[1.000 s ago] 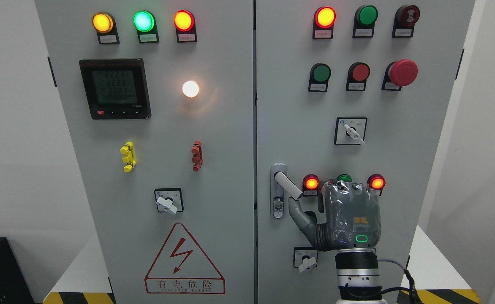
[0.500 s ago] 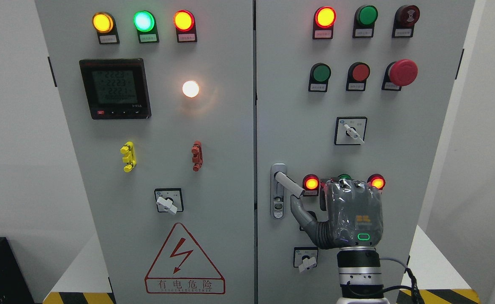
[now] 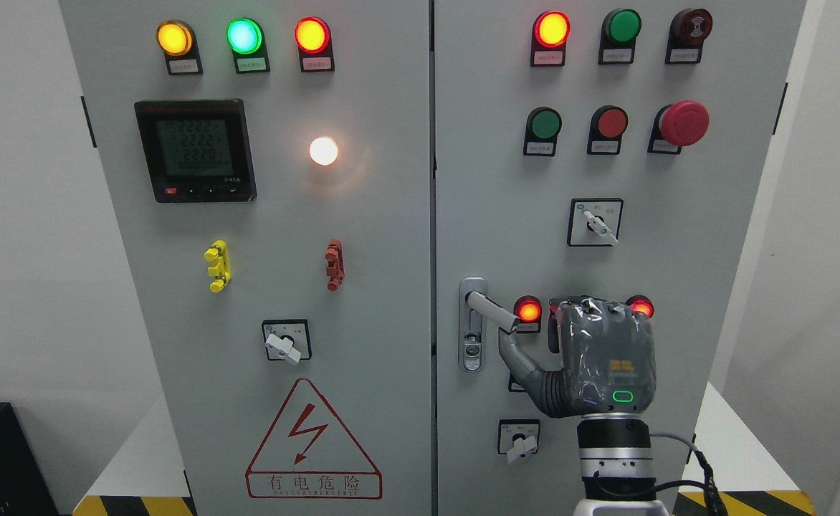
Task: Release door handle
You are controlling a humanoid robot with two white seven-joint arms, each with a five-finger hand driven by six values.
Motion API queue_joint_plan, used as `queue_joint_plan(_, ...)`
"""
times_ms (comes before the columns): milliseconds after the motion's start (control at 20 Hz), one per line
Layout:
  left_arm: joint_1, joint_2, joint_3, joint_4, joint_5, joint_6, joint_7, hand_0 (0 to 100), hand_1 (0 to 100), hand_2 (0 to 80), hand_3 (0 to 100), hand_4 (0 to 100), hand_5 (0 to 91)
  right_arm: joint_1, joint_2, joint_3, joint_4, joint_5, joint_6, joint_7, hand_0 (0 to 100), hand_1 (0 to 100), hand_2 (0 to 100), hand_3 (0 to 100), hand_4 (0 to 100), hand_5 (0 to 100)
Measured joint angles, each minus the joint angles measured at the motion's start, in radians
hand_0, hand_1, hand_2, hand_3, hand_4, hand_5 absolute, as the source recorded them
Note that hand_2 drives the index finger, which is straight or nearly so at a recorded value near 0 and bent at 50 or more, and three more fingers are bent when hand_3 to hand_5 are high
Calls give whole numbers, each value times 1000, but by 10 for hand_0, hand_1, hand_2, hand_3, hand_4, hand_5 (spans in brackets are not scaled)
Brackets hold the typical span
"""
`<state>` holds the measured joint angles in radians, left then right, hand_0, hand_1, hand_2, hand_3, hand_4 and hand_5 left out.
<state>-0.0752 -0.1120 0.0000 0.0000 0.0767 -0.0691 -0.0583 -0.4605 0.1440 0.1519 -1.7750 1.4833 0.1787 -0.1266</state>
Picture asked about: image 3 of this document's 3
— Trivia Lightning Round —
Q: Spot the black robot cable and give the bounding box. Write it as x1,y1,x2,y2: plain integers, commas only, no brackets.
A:
585,431,723,516

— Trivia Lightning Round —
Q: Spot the red indicator lamp top left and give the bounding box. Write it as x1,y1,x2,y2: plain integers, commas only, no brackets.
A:
295,16,335,73

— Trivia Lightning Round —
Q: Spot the red electric hazard warning sticker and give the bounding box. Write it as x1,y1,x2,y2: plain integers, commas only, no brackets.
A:
245,378,383,500

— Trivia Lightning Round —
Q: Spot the green indicator lamp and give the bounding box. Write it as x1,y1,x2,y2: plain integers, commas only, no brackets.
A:
598,9,642,65
226,17,270,73

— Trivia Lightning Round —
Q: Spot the yellow terminal connector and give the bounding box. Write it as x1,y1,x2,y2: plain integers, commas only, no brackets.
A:
204,239,232,293

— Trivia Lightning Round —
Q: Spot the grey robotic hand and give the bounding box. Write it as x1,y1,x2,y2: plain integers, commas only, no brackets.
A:
498,296,657,419

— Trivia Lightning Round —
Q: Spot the upper right white selector switch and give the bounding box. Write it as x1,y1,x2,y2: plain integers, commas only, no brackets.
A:
567,197,624,247

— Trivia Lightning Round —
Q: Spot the green indicator lamp top left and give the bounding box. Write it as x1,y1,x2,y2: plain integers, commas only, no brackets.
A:
226,17,270,73

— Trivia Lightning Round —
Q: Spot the white glowing indicator lamp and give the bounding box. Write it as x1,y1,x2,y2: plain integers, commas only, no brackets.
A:
309,136,339,166

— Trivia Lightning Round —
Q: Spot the upper red push button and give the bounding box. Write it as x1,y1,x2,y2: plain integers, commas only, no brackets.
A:
587,105,629,156

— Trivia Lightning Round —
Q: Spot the red indicator lamp top right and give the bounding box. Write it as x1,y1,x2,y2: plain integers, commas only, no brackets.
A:
530,10,571,67

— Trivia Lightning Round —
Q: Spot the upper green push button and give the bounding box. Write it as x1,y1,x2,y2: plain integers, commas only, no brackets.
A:
522,107,562,157

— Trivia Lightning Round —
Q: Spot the bottom white selector switch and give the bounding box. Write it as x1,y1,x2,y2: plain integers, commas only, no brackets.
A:
497,419,540,464

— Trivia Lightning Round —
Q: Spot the black digital power meter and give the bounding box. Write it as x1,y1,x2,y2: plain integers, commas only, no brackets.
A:
134,98,257,204

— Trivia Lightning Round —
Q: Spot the grey right cabinet door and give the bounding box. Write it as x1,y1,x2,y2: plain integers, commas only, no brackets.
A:
433,1,806,515

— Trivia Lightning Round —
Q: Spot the green indicator lamp top right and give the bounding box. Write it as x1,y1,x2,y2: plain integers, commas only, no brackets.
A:
598,9,642,65

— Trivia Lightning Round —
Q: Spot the grey left cabinet door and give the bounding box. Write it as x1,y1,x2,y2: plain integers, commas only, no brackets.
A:
60,1,432,515

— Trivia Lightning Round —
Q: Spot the silver door handle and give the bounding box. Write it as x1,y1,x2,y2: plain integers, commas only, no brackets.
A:
459,277,520,372

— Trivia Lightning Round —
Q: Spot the white platform with hazard stripes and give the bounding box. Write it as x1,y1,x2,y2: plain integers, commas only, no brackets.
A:
74,386,816,515

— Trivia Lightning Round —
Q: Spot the red indicator lamp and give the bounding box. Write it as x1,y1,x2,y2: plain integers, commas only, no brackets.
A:
530,10,571,67
626,295,655,319
295,16,335,73
514,296,543,334

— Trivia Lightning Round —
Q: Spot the red terminal connector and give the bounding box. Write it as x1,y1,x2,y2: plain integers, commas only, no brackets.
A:
325,239,345,292

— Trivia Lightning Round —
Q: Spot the middle left red indicator lamp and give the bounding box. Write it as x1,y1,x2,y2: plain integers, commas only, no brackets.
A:
514,296,543,334

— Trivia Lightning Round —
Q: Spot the red emergency stop button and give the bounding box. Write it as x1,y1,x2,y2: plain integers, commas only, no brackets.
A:
647,99,710,156

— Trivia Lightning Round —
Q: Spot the yellow indicator lamp top left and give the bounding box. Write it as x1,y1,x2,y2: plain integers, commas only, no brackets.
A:
156,19,203,75

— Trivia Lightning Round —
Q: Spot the dark red buzzer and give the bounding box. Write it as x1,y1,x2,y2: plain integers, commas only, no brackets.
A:
665,9,714,65

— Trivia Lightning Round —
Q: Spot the left door white selector switch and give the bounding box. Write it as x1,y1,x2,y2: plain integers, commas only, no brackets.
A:
262,319,312,365

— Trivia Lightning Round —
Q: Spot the grey cabinet door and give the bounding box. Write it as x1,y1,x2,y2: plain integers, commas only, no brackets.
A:
433,1,806,515
60,1,432,515

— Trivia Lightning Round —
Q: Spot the middle right red indicator lamp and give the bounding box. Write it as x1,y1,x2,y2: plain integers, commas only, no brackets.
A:
626,295,655,319

